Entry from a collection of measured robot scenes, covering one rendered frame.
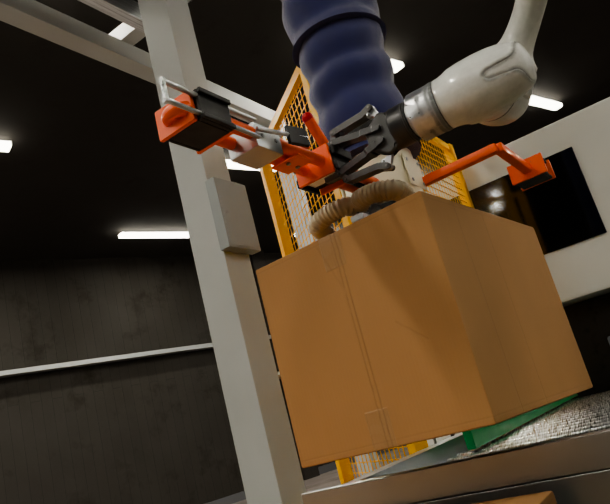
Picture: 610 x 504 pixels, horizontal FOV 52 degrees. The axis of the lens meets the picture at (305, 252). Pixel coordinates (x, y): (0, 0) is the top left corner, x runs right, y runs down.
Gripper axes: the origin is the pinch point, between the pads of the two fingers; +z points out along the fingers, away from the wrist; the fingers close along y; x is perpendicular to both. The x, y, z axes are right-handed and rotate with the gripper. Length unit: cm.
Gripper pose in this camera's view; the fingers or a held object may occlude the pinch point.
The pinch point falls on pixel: (321, 167)
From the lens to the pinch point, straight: 122.5
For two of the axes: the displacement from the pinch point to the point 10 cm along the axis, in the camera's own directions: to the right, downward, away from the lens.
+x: 5.6, 0.9, 8.3
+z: -7.9, 3.5, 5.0
